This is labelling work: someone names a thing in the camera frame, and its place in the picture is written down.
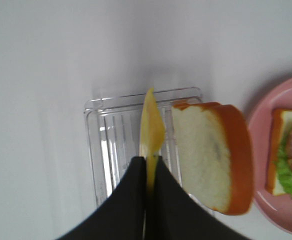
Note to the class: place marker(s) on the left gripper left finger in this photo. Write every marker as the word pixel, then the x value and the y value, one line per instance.
pixel 121 215

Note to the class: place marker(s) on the bread slice tray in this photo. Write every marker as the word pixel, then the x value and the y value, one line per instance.
pixel 215 155

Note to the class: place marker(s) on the pink round plate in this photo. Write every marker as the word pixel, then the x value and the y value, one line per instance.
pixel 277 209

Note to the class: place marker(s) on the yellow cheese slice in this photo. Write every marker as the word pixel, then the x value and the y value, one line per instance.
pixel 152 135

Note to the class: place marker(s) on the green lettuce leaf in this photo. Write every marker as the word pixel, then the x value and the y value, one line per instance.
pixel 284 173

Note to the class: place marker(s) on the white bread slice brown crust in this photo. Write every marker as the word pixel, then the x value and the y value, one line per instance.
pixel 280 127

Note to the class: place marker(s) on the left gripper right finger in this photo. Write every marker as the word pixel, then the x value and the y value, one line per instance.
pixel 173 215

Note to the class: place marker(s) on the left clear plastic tray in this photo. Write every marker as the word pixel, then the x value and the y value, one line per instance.
pixel 113 135

